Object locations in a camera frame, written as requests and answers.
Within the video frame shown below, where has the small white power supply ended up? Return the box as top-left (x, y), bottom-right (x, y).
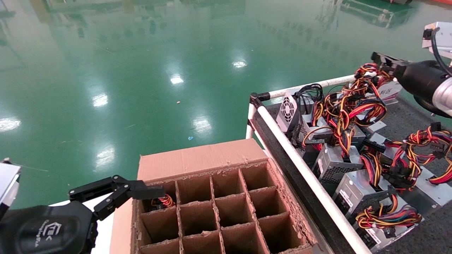
top-left (364, 121), bottom-right (387, 136)

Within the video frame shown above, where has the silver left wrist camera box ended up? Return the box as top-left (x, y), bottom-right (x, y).
top-left (0, 162), bottom-right (21, 216)

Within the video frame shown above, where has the flat silver power supply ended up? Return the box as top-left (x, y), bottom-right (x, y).
top-left (383, 122), bottom-right (452, 208)

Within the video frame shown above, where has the dark grey power supply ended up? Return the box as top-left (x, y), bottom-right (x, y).
top-left (347, 124), bottom-right (366, 149)

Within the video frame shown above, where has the silver power supply with fan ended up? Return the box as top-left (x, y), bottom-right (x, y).
top-left (276, 91), bottom-right (301, 133)

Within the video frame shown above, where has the brown cardboard box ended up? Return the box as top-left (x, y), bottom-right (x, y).
top-left (109, 138), bottom-right (318, 254)

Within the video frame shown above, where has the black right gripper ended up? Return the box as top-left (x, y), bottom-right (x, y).
top-left (371, 52), bottom-right (446, 104)

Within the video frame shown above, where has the black cable bundle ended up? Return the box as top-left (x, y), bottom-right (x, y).
top-left (295, 84), bottom-right (323, 106)

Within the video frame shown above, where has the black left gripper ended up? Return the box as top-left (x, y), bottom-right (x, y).
top-left (0, 175), bottom-right (165, 254)

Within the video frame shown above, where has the white sign with red text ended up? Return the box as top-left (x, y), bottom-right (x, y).
top-left (378, 82), bottom-right (403, 104)

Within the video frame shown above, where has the silver power supply with mesh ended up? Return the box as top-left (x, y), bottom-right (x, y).
top-left (313, 144), bottom-right (364, 184)
top-left (294, 114), bottom-right (334, 149)

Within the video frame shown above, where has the silver power supply with label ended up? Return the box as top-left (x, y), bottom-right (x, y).
top-left (332, 169), bottom-right (392, 221)

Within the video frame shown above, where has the red yellow black cable tangle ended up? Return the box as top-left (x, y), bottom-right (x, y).
top-left (313, 79), bottom-right (389, 159)

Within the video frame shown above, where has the brown cardboard divider grid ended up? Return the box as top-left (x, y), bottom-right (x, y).
top-left (134, 161), bottom-right (311, 254)

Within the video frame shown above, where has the power supply with coloured cables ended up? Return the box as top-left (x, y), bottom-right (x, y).
top-left (151, 194), bottom-right (175, 208)

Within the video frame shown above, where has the red yellow cable bundle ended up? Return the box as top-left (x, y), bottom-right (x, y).
top-left (359, 148), bottom-right (385, 189)

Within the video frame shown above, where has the silver power supply black connector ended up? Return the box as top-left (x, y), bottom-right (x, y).
top-left (366, 132), bottom-right (399, 161)

